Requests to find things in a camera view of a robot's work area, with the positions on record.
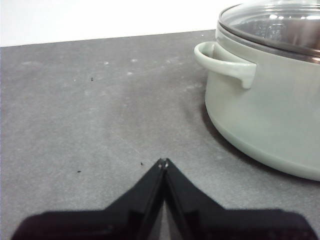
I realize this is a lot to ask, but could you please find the pale green electric pot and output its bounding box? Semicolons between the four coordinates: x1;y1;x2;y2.
193;24;320;182

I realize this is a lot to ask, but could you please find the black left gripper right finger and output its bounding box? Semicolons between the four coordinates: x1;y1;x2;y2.
164;157;319;240

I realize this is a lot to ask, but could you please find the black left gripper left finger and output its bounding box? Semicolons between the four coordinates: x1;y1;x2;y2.
11;157;166;240

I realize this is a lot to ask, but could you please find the glass lid with green knob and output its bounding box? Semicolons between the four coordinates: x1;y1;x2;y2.
216;0;320;62

